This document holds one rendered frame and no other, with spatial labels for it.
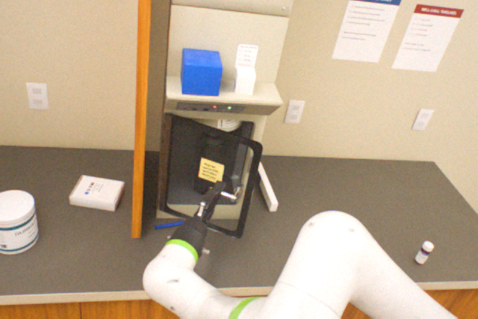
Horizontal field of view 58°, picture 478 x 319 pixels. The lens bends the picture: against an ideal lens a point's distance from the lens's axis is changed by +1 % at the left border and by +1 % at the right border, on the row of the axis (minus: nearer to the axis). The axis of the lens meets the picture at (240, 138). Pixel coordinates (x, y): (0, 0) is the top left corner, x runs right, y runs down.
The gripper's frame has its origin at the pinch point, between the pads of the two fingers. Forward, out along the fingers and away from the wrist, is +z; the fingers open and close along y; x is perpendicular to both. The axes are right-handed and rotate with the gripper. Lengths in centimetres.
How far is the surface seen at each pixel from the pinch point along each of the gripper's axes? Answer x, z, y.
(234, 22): 6, 13, 48
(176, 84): 16.8, 1.5, 31.0
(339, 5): -17, 73, 44
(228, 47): 6.8, 12.5, 41.0
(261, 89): -4.6, 13.2, 31.0
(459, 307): -95, 34, -46
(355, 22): -24, 76, 38
